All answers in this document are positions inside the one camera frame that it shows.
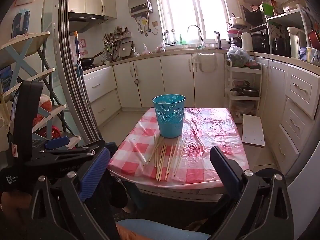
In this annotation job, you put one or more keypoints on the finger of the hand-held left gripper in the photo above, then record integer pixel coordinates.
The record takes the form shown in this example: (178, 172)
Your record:
(82, 150)
(58, 142)

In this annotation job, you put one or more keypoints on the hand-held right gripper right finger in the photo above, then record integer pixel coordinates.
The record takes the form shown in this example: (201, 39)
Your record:
(225, 170)

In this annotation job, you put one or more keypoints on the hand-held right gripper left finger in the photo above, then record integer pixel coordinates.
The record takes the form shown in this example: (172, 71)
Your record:
(95, 172)

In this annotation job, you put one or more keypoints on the pile of wooden chopsticks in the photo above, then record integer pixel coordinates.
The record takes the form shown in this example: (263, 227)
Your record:
(161, 160)

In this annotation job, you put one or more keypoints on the blue perforated plastic basket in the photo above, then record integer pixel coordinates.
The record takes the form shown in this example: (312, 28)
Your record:
(170, 120)

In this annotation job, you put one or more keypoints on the red white checkered tablecloth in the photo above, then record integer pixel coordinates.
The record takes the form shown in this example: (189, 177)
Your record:
(212, 130)

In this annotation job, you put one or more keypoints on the white flat board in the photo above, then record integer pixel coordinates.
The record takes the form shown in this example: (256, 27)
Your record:
(253, 130)

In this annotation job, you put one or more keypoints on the white tiered trolley rack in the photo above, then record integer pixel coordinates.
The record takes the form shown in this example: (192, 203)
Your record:
(245, 98)

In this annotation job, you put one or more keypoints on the dark lidded pan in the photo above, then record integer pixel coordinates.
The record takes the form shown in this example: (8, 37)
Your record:
(246, 91)

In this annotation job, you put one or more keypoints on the black wok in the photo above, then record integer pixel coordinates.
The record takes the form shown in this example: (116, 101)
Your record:
(87, 61)

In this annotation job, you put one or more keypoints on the white hanging plastic bin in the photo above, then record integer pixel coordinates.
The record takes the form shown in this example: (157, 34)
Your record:
(203, 63)

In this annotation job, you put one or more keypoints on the cream drawer cabinet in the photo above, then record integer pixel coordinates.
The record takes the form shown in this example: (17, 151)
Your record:
(300, 90)

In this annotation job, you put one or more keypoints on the bag of green vegetables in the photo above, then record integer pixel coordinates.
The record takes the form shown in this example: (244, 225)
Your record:
(238, 56)

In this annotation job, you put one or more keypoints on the black range hood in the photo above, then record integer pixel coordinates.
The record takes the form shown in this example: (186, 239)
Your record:
(82, 20)

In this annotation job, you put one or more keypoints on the white thermos flask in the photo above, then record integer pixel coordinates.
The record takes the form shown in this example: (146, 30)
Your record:
(247, 42)

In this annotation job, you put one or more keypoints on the black slim tap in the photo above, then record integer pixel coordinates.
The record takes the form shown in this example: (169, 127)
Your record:
(218, 40)

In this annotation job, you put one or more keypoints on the black countertop appliance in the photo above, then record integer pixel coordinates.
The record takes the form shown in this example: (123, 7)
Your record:
(260, 42)

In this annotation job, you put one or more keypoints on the dark cooking pot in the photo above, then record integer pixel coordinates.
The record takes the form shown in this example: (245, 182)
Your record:
(281, 47)

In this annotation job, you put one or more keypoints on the chrome curved faucet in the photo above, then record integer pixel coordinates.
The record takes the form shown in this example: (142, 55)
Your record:
(200, 33)

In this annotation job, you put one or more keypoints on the blue printed box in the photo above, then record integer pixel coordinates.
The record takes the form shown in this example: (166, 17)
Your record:
(306, 54)

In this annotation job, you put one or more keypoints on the stack of pots and dishes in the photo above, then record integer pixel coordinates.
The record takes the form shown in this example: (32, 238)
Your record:
(236, 27)

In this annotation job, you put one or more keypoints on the white electric kettle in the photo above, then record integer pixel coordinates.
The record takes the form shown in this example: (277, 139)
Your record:
(296, 42)

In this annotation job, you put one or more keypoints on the black microwave oven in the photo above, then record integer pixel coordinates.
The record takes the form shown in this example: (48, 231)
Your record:
(255, 17)

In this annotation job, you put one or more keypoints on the white countertop shelf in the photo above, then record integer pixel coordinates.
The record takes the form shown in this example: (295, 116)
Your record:
(285, 17)

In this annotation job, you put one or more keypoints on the bright kitchen window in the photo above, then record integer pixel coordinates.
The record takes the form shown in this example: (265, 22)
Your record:
(190, 7)

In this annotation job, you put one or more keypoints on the wall utensil rack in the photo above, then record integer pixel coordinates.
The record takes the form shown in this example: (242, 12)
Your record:
(112, 42)

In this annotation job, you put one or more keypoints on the silver wall water heater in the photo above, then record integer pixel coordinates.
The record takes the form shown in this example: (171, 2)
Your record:
(138, 1)

